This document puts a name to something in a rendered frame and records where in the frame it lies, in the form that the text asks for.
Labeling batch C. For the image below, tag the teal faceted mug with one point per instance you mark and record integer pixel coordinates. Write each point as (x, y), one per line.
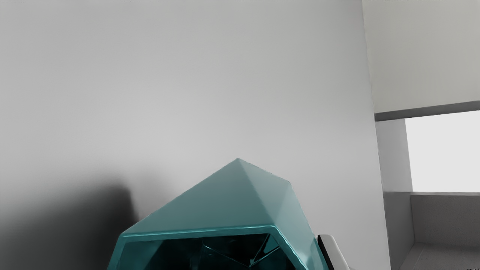
(232, 202)

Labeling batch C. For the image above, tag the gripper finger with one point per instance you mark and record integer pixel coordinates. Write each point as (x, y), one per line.
(332, 251)

